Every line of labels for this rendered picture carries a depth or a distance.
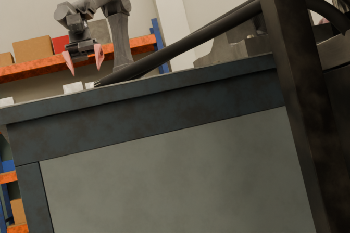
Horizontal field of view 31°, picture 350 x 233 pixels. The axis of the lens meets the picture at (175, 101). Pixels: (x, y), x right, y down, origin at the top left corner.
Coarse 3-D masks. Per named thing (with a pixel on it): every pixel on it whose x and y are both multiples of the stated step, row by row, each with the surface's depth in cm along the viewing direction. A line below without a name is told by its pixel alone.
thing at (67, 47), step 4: (88, 40) 199; (96, 40) 200; (68, 44) 199; (72, 44) 199; (76, 44) 199; (68, 48) 199; (72, 48) 199; (76, 48) 201; (72, 52) 202; (76, 52) 202; (80, 52) 200; (84, 52) 201; (88, 52) 203; (92, 52) 203
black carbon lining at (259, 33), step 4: (256, 16) 177; (260, 16) 176; (252, 20) 174; (256, 20) 177; (260, 20) 176; (264, 20) 176; (256, 24) 177; (260, 24) 176; (264, 24) 172; (256, 28) 177; (260, 28) 173; (264, 28) 172; (256, 32) 173; (260, 32) 173; (264, 32) 172
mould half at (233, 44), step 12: (240, 24) 173; (252, 24) 174; (312, 24) 177; (324, 24) 165; (228, 36) 172; (240, 36) 172; (264, 36) 161; (324, 36) 164; (216, 48) 182; (228, 48) 172; (240, 48) 163; (252, 48) 160; (264, 48) 160; (204, 60) 195; (216, 60) 184
